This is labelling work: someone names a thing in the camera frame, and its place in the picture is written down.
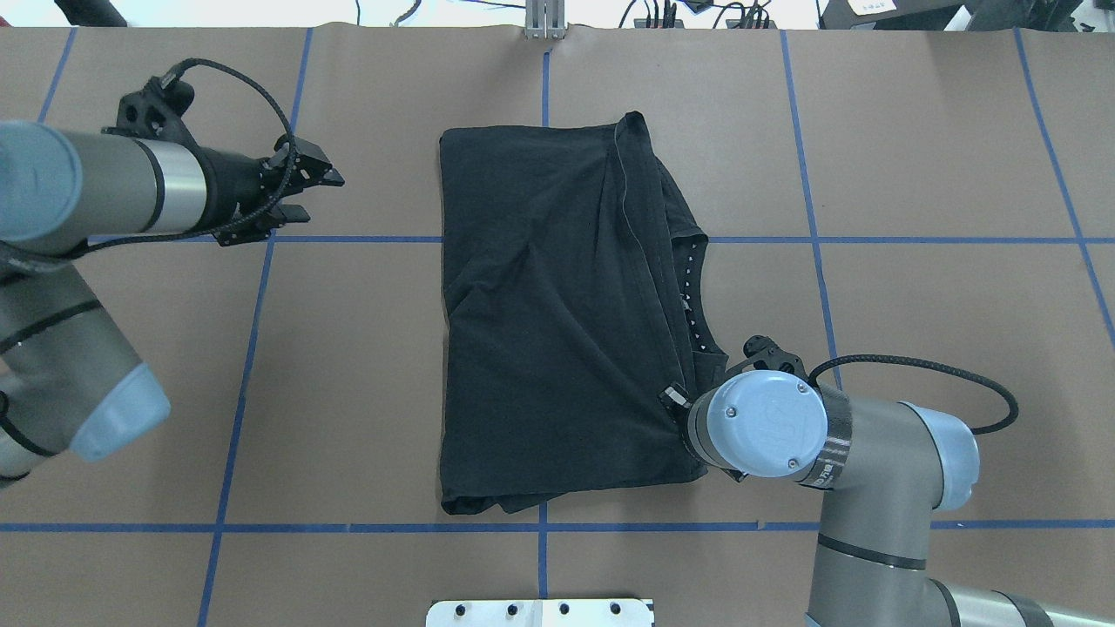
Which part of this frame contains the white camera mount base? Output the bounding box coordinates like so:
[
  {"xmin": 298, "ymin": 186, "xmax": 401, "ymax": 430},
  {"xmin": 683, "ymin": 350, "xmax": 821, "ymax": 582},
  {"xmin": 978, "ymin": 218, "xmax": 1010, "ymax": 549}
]
[{"xmin": 425, "ymin": 597, "xmax": 656, "ymax": 626}]

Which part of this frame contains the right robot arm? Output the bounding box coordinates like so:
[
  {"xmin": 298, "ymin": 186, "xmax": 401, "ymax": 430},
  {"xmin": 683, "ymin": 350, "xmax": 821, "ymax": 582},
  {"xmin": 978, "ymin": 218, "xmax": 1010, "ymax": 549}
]
[{"xmin": 660, "ymin": 370, "xmax": 1112, "ymax": 626}]

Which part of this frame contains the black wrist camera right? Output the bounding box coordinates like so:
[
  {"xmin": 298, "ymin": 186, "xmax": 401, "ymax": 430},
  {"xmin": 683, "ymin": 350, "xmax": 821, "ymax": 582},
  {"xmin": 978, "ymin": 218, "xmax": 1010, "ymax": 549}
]
[{"xmin": 724, "ymin": 336, "xmax": 808, "ymax": 382}]

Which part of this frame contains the aluminium frame post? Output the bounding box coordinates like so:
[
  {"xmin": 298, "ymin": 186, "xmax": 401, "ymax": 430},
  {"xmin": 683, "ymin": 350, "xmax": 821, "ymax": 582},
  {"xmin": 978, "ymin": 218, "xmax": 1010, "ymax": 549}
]
[{"xmin": 524, "ymin": 0, "xmax": 568, "ymax": 40}]

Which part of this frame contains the black braided cable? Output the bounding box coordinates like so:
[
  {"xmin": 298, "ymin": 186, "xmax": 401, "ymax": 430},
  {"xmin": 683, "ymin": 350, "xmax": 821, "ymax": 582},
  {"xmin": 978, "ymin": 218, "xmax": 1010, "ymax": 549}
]
[{"xmin": 78, "ymin": 57, "xmax": 299, "ymax": 255}]

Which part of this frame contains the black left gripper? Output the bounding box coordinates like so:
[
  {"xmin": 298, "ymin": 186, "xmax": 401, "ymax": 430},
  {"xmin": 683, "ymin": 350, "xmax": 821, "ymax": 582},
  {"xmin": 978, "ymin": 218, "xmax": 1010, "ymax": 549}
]
[{"xmin": 202, "ymin": 136, "xmax": 346, "ymax": 245}]

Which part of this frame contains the black printed t-shirt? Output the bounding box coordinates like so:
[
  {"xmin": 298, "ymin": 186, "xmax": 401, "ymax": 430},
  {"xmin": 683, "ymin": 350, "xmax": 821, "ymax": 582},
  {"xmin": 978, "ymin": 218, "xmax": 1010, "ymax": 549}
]
[{"xmin": 439, "ymin": 110, "xmax": 727, "ymax": 517}]

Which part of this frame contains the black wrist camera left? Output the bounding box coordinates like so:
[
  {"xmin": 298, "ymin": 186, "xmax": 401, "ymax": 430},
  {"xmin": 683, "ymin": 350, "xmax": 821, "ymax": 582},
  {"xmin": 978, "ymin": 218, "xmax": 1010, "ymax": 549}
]
[{"xmin": 101, "ymin": 77, "xmax": 195, "ymax": 145}]

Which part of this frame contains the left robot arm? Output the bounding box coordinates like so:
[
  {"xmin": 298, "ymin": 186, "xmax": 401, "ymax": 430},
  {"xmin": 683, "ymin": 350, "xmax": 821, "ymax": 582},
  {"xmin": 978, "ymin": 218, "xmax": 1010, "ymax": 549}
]
[{"xmin": 1, "ymin": 120, "xmax": 345, "ymax": 488}]

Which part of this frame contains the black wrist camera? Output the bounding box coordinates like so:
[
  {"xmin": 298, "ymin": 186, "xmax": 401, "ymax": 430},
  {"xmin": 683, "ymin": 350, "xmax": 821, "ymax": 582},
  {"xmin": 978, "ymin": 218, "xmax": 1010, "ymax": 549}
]
[
  {"xmin": 101, "ymin": 77, "xmax": 195, "ymax": 145},
  {"xmin": 724, "ymin": 336, "xmax": 808, "ymax": 382}
]

